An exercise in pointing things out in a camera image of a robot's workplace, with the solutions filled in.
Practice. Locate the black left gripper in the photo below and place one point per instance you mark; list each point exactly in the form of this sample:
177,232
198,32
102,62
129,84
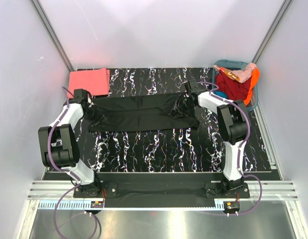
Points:
99,116

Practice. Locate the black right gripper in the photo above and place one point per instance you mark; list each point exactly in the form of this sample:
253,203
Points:
182,110

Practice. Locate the black t shirt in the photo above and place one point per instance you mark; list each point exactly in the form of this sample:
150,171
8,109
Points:
143,113

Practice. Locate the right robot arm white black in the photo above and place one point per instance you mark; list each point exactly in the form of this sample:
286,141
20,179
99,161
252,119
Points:
234,128

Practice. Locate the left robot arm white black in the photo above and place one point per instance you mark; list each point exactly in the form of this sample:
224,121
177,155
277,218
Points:
58,144

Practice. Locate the blue t shirt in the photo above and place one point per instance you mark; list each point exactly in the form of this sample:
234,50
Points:
221,94

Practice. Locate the folded pink t shirt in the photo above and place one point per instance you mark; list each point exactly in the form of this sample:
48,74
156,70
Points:
97,82

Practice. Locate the dark red t shirt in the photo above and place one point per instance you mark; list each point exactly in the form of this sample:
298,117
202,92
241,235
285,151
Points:
233,89

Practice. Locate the teal plastic laundry basket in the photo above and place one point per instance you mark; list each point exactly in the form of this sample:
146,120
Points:
239,65

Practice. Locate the light pink t shirt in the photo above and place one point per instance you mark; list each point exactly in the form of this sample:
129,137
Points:
240,76

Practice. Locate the orange t shirt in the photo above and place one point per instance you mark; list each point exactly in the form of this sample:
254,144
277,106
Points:
253,82

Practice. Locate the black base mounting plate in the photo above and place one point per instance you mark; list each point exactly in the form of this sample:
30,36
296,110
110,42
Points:
147,191

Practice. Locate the aluminium frame post left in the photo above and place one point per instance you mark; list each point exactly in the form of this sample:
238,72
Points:
38,8

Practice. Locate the aluminium frame post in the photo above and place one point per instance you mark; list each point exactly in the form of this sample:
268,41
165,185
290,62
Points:
272,29
38,8

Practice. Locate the aluminium rail front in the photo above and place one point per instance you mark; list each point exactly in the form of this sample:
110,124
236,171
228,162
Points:
270,190

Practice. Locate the white slotted cable duct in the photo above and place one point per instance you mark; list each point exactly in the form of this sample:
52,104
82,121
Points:
92,206

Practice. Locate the aluminium frame post right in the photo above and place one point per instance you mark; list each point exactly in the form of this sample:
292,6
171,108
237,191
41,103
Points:
272,29

